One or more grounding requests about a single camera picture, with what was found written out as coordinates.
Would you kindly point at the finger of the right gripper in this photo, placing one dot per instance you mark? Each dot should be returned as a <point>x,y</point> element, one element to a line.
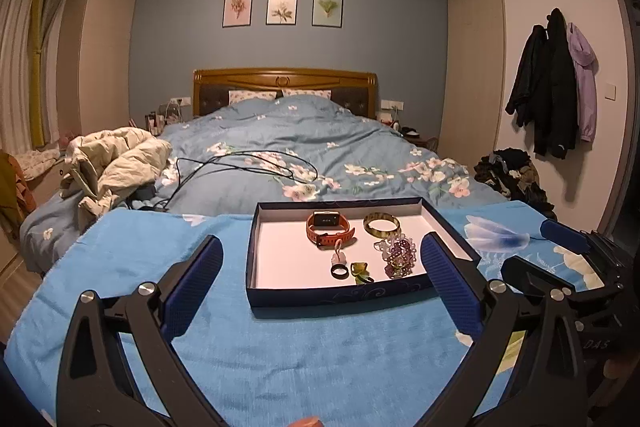
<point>530,279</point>
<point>564,236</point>

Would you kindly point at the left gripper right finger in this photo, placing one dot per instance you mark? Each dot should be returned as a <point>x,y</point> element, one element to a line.
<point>446,273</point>

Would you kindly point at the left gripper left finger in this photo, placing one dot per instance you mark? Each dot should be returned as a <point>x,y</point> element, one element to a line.
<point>185,285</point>

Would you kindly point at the orange smart watch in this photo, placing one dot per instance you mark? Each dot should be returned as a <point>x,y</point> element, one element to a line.
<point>326,228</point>

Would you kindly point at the dark clothes pile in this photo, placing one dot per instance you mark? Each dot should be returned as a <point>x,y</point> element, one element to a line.
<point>512,173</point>

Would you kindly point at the light blue floral blanket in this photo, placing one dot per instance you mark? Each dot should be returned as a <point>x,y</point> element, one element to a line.
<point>379,363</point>

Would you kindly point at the dark blue shallow box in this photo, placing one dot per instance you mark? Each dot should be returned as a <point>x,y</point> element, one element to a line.
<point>284,270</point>

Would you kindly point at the beige crumpled jacket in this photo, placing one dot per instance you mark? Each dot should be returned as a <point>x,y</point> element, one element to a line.
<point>104,168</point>

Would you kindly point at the black hanging coat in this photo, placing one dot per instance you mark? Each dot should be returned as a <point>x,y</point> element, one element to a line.
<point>544,93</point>

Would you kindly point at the grey-blue floral duvet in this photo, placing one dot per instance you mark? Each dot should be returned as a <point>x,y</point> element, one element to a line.
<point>293,149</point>

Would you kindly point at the lilac hanging jacket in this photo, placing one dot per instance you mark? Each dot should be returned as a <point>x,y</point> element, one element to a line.
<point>584,61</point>

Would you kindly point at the brown clothes heap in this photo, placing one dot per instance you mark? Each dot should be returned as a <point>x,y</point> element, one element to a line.
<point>16,199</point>

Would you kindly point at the floral pillow left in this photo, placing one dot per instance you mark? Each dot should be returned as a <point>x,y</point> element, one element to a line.
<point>237,96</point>

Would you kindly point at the floral pillow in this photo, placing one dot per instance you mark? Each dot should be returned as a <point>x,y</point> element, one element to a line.
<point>311,92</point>
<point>237,96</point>

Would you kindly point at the wooden headboard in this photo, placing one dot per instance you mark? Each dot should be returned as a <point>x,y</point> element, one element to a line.
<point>356,91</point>

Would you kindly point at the floral pillow right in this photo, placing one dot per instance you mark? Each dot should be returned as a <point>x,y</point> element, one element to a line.
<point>311,92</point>

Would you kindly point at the pink flower picture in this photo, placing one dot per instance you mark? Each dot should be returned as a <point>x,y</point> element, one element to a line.
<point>237,13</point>

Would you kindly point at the white flower picture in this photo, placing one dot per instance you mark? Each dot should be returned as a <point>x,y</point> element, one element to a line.
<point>281,12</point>

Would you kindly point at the green leaf picture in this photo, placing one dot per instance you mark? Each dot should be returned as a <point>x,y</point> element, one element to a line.
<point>327,13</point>

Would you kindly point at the white and yellow curtains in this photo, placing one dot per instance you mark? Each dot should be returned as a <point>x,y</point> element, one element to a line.
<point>30,36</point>

